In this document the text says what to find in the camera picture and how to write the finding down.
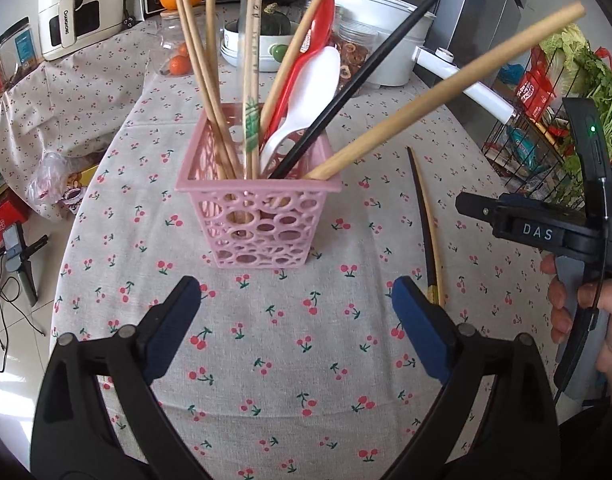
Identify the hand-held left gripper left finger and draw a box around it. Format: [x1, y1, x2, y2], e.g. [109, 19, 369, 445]
[30, 275, 209, 480]

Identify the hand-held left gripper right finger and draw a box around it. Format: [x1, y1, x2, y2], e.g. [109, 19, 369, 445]
[386, 275, 562, 480]

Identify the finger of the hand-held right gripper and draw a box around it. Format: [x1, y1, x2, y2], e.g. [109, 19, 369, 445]
[455, 191, 570, 255]
[498, 193, 587, 217]

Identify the dark brown chopstick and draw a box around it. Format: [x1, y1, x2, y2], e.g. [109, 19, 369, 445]
[407, 146, 444, 307]

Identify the pink perforated plastic basket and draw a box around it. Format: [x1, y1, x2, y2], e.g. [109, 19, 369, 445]
[175, 102, 343, 268]

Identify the bunch of light wooden chopsticks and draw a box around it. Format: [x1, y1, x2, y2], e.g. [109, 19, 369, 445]
[168, 0, 586, 181]

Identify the black chopstick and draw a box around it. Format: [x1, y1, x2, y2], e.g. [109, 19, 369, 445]
[268, 0, 468, 180]

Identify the white plastic spoon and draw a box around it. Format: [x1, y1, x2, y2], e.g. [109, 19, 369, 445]
[260, 46, 341, 171]

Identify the red plastic spoon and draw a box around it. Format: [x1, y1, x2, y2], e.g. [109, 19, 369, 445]
[258, 0, 337, 136]

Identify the green celery bunch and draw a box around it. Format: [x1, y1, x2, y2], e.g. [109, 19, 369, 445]
[566, 50, 612, 206]

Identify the pile of snack packets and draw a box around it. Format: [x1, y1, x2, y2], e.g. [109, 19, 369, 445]
[486, 50, 587, 201]

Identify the red snack packet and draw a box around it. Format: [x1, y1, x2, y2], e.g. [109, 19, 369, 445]
[516, 50, 557, 121]

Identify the napa cabbage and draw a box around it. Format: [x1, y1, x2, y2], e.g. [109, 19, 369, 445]
[538, 24, 607, 86]

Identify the cherry print tablecloth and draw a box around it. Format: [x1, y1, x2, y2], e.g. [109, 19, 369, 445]
[0, 2, 557, 480]

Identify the black tripod stand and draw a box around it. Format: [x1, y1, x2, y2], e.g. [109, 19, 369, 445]
[0, 222, 49, 306]

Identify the dark grey refrigerator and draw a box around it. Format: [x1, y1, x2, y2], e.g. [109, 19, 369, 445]
[426, 0, 537, 111]

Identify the clear plastic bag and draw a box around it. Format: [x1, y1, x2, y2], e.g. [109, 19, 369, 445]
[28, 152, 84, 221]

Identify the white electric pot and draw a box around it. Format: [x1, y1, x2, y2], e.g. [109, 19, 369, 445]
[326, 0, 514, 126]

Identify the red cardboard box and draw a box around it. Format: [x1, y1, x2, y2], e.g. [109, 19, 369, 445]
[0, 195, 32, 251]

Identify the clear jar of dried snacks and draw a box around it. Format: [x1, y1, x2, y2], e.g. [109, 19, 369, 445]
[333, 40, 374, 98]
[336, 17, 382, 51]

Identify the white bowl green print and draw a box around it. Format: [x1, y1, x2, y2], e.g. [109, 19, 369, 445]
[221, 19, 297, 73]

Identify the clear glass jar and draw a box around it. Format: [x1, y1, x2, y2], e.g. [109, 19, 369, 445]
[158, 9, 194, 77]

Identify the blue label storage jar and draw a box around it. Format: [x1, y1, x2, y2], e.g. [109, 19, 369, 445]
[0, 16, 41, 73]

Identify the dark green squash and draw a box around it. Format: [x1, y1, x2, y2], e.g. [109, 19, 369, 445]
[258, 2, 293, 37]

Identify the black wire rack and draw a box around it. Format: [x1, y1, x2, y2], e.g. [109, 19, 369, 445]
[481, 45, 612, 211]

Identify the black floor cable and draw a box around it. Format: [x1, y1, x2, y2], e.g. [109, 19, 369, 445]
[0, 280, 47, 373]

